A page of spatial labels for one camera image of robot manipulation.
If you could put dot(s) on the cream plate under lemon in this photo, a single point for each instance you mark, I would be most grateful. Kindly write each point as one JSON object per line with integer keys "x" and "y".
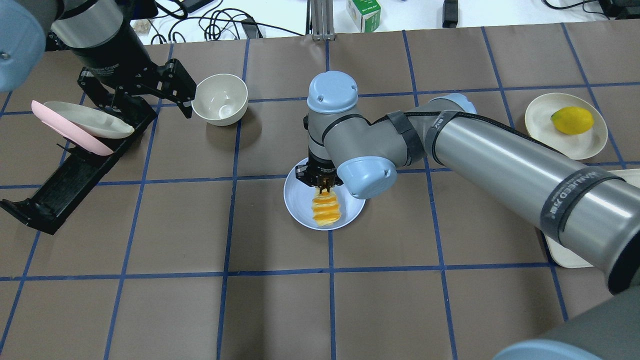
{"x": 539, "y": 124}

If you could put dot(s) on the pink plate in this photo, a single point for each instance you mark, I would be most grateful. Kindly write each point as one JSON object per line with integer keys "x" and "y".
{"x": 69, "y": 130}

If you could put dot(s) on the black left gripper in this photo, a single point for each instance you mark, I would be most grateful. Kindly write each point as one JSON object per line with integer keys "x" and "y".
{"x": 119, "y": 56}

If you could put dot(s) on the white bowl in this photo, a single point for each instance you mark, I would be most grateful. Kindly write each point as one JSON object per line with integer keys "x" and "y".
{"x": 221, "y": 99}

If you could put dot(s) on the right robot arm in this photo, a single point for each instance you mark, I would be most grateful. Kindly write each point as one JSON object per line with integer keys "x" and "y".
{"x": 586, "y": 209}

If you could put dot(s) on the black power adapter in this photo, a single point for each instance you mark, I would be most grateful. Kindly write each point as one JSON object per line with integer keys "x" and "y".
{"x": 450, "y": 13}

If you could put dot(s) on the aluminium frame post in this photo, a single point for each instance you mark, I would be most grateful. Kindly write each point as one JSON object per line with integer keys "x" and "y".
{"x": 320, "y": 20}

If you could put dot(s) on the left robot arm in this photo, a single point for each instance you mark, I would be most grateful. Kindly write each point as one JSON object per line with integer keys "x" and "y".
{"x": 25, "y": 25}

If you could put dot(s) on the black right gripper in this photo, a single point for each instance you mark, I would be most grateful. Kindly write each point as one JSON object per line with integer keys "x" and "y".
{"x": 316, "y": 175}

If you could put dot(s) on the white rectangular tray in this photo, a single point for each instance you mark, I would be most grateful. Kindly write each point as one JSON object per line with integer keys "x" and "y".
{"x": 566, "y": 258}

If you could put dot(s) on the blue plate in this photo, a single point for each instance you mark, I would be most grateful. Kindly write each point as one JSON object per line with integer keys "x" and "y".
{"x": 298, "y": 199}

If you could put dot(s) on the yellow lemon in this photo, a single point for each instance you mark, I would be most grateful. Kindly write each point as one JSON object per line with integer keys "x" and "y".
{"x": 572, "y": 120}

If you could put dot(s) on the black plate rack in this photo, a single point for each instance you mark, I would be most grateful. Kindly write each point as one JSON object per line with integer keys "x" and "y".
{"x": 81, "y": 171}

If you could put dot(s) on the sliced bread loaf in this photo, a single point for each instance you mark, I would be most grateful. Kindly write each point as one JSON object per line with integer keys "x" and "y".
{"x": 326, "y": 208}

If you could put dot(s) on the cream plate in rack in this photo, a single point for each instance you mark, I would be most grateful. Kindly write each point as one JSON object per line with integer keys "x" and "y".
{"x": 97, "y": 123}

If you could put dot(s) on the green white carton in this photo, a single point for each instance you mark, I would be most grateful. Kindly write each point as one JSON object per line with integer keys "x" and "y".
{"x": 366, "y": 14}

